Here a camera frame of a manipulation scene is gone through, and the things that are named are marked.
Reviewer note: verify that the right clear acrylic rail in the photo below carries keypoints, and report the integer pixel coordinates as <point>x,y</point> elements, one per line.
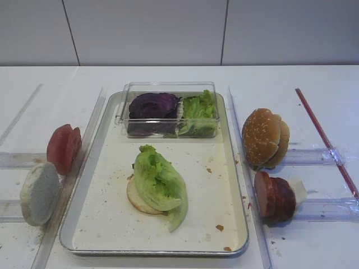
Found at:
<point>252,202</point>

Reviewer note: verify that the clear plastic container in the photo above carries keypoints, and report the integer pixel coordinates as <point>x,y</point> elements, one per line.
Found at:
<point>181,90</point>

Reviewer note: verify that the green lettuce in container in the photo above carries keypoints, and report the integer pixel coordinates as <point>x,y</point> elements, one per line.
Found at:
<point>200,115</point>

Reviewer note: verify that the tomato slice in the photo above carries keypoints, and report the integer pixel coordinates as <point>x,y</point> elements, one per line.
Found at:
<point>56,148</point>
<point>73,146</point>

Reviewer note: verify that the clear acrylic rail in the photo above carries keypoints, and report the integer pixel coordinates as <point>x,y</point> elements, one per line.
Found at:
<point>252,202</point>
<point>50,234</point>

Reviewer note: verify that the purple cabbage leaf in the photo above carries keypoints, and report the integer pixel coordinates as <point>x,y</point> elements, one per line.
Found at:
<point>151,113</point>

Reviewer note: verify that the white cheese slice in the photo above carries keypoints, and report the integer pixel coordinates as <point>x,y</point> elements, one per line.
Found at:
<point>299,190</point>

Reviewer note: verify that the front meat slice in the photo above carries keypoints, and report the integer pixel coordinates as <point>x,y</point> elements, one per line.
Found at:
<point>265,193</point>

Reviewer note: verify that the rear bun half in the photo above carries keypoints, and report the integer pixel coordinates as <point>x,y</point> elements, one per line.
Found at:
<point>282,147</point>

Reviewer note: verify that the red straw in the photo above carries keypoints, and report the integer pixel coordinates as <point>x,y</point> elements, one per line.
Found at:
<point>328,144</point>

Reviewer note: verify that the green lettuce leaf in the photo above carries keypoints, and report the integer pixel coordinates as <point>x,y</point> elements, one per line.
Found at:
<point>160,185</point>

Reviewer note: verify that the meat slice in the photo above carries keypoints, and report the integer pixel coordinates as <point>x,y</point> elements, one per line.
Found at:
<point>265,193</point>
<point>285,201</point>

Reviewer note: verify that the left clear acrylic rail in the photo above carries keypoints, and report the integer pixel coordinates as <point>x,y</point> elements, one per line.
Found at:
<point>50,234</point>

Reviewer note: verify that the metal baking tray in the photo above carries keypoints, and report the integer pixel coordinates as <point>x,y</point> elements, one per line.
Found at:
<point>102,221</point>

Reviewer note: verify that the bottom bun slice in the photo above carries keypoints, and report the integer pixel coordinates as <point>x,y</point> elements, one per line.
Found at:
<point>137,202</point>

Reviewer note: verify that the rear meat slice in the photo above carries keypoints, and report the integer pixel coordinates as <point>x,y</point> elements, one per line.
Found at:
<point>285,201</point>

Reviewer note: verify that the grey-white bread slice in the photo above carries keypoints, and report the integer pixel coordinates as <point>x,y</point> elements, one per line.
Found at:
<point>39,194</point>

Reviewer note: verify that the sesame top bun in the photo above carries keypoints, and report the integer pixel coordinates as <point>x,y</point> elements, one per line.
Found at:
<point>261,136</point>

